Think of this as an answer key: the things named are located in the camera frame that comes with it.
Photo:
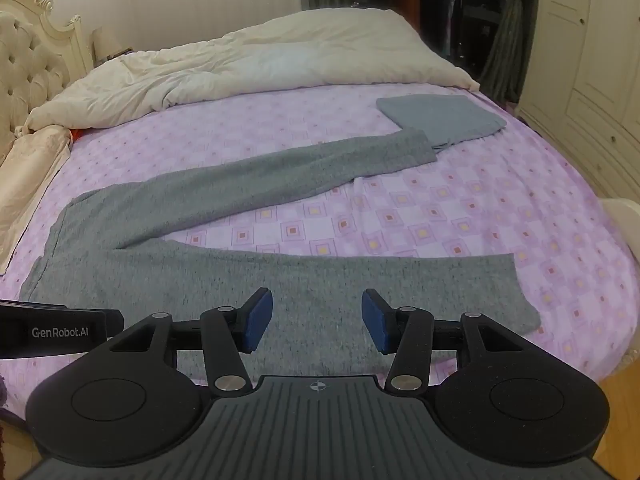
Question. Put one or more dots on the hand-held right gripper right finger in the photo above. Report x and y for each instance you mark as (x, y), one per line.
(377, 321)

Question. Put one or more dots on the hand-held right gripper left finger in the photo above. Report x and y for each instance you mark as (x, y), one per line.
(257, 320)

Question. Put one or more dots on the grey pants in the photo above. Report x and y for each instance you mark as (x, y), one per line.
(300, 285)

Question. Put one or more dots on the bed with purple patterned sheet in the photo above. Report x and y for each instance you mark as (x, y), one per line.
(450, 200)

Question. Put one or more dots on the cream satin pillow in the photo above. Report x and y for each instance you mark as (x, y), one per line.
(30, 175)

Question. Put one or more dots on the red cloth item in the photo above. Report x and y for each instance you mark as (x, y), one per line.
(76, 133)

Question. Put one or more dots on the folded blue-grey cloth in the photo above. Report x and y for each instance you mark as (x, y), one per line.
(440, 117)

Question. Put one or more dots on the cream duvet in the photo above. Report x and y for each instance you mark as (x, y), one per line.
(260, 60)

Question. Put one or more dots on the cream tufted headboard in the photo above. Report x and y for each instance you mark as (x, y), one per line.
(35, 55)

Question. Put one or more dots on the dark green curtain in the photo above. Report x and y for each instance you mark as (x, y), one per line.
(512, 30)

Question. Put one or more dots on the cream wardrobe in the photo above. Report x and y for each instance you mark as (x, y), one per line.
(585, 60)

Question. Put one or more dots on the white bed frame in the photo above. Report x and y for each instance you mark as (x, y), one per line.
(622, 217)

